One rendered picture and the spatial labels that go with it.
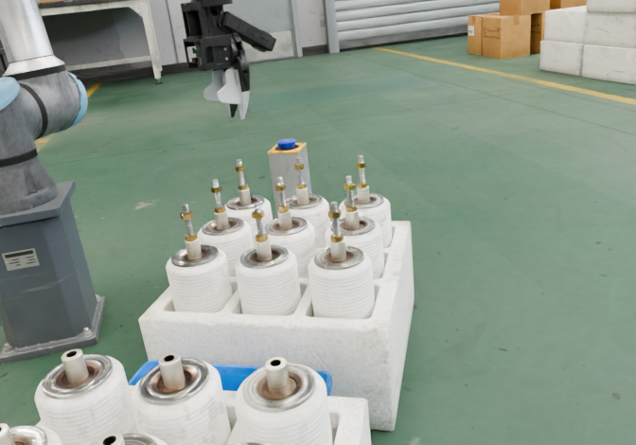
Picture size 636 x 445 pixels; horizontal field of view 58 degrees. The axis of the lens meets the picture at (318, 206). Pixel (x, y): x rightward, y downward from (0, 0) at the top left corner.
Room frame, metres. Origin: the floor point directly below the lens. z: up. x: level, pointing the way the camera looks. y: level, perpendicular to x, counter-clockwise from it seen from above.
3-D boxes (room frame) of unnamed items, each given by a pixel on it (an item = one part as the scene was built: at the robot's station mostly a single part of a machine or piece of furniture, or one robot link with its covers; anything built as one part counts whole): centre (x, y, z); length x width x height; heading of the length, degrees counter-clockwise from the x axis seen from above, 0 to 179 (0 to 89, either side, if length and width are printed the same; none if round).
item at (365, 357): (0.92, 0.06, 0.09); 0.39 x 0.39 x 0.18; 74
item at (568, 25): (3.57, -1.78, 0.27); 0.39 x 0.39 x 0.18; 13
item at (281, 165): (1.22, 0.05, 0.16); 0.07 x 0.07 x 0.31; 74
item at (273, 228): (0.92, 0.06, 0.25); 0.08 x 0.08 x 0.01
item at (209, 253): (0.83, 0.20, 0.25); 0.08 x 0.08 x 0.01
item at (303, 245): (0.92, 0.06, 0.16); 0.10 x 0.10 x 0.18
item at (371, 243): (0.88, -0.05, 0.16); 0.10 x 0.10 x 0.18
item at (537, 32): (4.59, -1.91, 0.15); 0.30 x 0.24 x 0.30; 12
